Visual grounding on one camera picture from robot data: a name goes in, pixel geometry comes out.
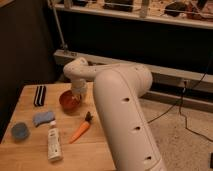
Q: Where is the grey baseboard rail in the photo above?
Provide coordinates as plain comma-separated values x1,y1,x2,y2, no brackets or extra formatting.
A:
53,50,213,112

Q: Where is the white shelf with clutter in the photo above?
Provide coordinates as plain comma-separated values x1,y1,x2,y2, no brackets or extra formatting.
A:
53,0,213,30

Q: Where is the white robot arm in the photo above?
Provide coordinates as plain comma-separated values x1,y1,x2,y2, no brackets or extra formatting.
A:
63,57,167,171

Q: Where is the white tube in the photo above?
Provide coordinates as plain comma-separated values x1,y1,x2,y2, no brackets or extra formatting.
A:
47,121,62,162

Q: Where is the black cable on floor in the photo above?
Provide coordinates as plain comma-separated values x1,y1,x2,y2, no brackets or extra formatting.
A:
146,59,213,144

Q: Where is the round blue scrubber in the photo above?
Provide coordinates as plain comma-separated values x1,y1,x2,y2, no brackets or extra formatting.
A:
11,122,30,141

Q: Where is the blue sponge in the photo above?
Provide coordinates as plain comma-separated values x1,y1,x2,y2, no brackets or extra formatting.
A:
33,111,55,127

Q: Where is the orange toy carrot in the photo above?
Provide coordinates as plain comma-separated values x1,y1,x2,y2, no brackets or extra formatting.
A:
69,112,93,143

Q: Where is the red ceramic bowl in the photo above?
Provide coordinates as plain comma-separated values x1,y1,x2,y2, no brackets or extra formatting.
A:
59,90,81,112

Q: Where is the metal pole stand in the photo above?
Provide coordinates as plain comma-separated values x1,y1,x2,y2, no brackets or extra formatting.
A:
50,0,73,54

